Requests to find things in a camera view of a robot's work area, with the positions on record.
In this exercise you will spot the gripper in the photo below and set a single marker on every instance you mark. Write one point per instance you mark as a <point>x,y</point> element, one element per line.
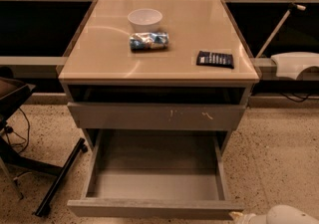
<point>249,218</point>

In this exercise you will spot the grey drawer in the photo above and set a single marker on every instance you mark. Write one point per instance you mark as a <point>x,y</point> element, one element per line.
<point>156,173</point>
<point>167,108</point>

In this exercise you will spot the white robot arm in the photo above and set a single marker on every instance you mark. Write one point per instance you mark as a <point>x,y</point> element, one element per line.
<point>279,214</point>

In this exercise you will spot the grey top drawer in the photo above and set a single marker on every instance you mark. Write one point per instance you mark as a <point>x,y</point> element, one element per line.
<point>167,108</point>

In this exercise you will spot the white curved device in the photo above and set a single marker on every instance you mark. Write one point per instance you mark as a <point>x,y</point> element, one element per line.
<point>291,65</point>

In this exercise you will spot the grey cabinet with beige top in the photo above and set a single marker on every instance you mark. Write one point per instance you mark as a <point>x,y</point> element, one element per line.
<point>158,65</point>

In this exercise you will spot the blue white snack bag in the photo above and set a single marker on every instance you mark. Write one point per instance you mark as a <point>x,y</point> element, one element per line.
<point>148,41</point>

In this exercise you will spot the white bowl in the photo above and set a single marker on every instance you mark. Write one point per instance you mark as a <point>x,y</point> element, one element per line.
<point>145,20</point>

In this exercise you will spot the black stand with legs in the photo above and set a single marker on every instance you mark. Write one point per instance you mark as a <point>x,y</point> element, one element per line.
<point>13,93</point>

